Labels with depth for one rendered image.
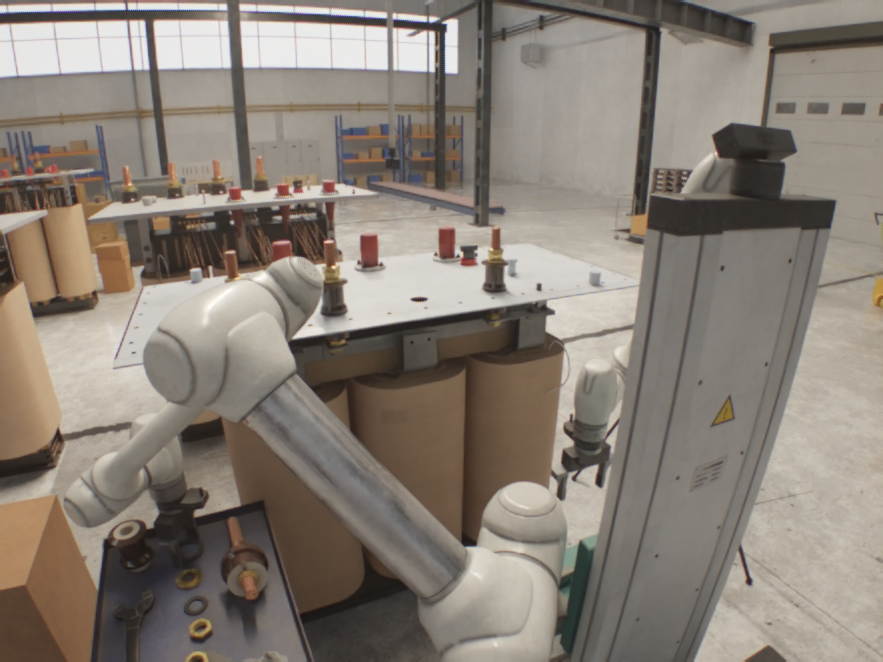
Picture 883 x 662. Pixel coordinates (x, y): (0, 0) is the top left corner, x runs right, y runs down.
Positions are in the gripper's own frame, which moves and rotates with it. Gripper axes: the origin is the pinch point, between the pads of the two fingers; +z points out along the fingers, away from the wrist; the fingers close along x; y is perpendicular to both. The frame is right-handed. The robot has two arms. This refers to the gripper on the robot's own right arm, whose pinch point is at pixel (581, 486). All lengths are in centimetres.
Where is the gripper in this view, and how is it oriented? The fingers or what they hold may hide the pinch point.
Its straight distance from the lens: 149.0
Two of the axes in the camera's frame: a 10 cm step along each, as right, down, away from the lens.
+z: 0.0, 9.3, 3.6
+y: 3.7, 3.4, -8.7
